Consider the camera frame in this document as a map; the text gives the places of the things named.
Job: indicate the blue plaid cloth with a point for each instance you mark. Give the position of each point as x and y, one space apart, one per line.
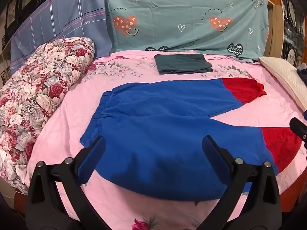
57 26

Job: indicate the folded dark green garment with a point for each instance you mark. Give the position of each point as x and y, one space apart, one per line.
182 63

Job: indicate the white quilted pillow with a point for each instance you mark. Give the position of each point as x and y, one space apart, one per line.
284 76

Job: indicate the pink floral bed sheet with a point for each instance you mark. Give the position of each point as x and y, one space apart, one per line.
69 115

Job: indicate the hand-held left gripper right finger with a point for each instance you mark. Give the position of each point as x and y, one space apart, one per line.
217 159

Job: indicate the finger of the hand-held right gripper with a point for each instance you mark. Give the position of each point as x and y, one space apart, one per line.
298 127

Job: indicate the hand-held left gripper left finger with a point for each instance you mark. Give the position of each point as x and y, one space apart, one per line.
89 158

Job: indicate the blue and red pants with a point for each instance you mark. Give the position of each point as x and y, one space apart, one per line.
168 129

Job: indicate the teal heart-print cloth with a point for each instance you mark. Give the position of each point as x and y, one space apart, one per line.
187 16

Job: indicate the red floral quilt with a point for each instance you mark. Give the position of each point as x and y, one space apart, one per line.
36 100

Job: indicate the wooden bed frame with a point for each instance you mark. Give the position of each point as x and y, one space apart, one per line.
274 28

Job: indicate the dark blue cloth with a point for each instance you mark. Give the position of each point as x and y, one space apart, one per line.
302 73

